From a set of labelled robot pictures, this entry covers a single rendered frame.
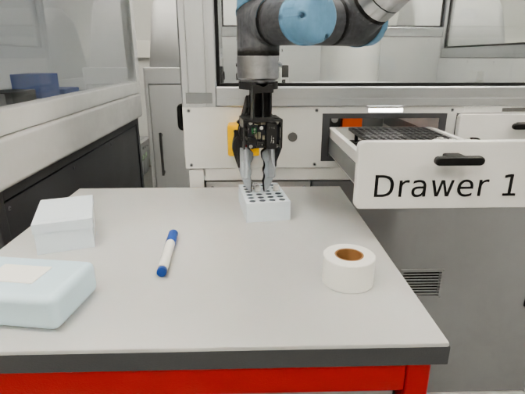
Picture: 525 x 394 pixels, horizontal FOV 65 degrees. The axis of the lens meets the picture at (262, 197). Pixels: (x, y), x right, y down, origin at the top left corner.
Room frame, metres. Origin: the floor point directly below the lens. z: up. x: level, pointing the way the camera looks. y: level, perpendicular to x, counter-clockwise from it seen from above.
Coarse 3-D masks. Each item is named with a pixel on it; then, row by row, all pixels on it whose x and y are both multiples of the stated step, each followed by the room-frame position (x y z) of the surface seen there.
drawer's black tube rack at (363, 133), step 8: (352, 128) 0.94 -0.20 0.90; (360, 128) 0.94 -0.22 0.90; (368, 128) 0.94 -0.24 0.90; (376, 128) 0.94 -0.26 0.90; (384, 128) 0.94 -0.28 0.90; (392, 128) 0.94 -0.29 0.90; (400, 128) 0.94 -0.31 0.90; (408, 128) 0.94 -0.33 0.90; (416, 128) 0.94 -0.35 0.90; (424, 128) 0.94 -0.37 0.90; (360, 136) 0.85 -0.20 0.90; (368, 136) 0.84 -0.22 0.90; (376, 136) 0.84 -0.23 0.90; (384, 136) 0.84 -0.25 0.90; (392, 136) 0.84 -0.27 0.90; (400, 136) 0.84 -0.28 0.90; (408, 136) 0.84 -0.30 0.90; (416, 136) 0.85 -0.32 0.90; (424, 136) 0.84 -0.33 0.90; (432, 136) 0.84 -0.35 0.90; (440, 136) 0.84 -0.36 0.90
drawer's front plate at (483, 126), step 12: (456, 120) 0.98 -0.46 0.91; (468, 120) 0.97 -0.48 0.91; (480, 120) 0.97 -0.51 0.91; (492, 120) 0.97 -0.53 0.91; (504, 120) 0.97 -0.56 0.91; (516, 120) 0.97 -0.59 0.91; (456, 132) 0.97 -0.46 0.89; (468, 132) 0.97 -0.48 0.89; (480, 132) 0.97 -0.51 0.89; (492, 132) 0.97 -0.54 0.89; (504, 132) 0.97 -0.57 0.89; (516, 132) 0.97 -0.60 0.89
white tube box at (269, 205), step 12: (240, 192) 0.81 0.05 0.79; (252, 192) 0.79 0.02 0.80; (264, 192) 0.79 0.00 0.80; (276, 192) 0.79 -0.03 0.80; (240, 204) 0.81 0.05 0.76; (252, 204) 0.72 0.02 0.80; (264, 204) 0.73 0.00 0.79; (276, 204) 0.73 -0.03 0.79; (288, 204) 0.73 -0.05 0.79; (252, 216) 0.72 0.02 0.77; (264, 216) 0.73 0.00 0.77; (276, 216) 0.73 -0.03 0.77; (288, 216) 0.73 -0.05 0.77
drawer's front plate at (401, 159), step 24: (360, 144) 0.64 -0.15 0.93; (384, 144) 0.64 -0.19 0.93; (408, 144) 0.64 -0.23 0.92; (432, 144) 0.64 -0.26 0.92; (456, 144) 0.64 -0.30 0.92; (480, 144) 0.64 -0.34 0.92; (504, 144) 0.64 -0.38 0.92; (360, 168) 0.64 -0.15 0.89; (384, 168) 0.64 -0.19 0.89; (408, 168) 0.64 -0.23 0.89; (432, 168) 0.64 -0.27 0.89; (456, 168) 0.64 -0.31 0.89; (480, 168) 0.64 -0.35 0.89; (504, 168) 0.64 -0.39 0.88; (360, 192) 0.64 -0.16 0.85; (384, 192) 0.64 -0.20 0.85; (408, 192) 0.64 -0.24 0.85; (432, 192) 0.64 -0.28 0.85; (456, 192) 0.64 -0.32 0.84; (480, 192) 0.64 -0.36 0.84; (504, 192) 0.64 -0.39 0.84
